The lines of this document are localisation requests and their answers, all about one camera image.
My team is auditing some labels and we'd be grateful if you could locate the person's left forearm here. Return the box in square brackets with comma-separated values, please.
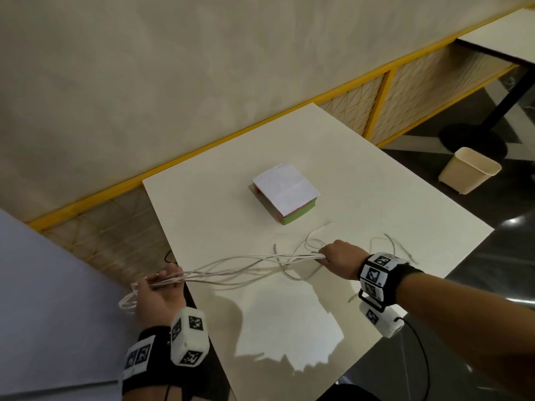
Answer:
[122, 382, 201, 401]

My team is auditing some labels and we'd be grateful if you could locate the beige plastic waste bin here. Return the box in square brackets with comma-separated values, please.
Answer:
[438, 147, 502, 195]

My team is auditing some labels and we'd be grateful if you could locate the bundle of white cords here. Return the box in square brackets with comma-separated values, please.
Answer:
[118, 221, 419, 311]

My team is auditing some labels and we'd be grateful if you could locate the person's right hand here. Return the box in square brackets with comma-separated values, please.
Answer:
[318, 240, 371, 282]

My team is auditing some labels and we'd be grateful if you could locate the person's left hand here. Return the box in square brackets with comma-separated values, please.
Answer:
[135, 263, 187, 329]

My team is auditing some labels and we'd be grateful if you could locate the black marker wrist strap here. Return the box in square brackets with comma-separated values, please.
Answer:
[358, 252, 424, 312]
[121, 326, 186, 393]

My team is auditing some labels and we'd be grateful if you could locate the person's right forearm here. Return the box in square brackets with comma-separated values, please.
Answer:
[395, 271, 535, 391]

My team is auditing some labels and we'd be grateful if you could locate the coloured paper stack, white top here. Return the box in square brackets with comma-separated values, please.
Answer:
[252, 163, 322, 226]

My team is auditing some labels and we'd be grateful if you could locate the black table pedestal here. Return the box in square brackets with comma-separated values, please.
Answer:
[439, 64, 535, 162]

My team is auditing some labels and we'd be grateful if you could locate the white marker camera box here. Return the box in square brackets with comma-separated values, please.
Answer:
[359, 300, 405, 339]
[169, 307, 210, 367]

